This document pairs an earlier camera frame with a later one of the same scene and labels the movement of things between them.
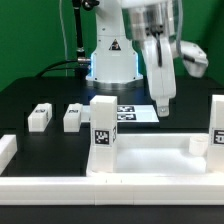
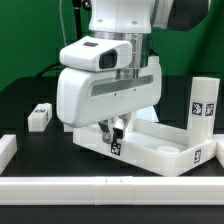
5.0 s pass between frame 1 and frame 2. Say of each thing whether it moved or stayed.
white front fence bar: stayed
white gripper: moved
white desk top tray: moved
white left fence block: stayed
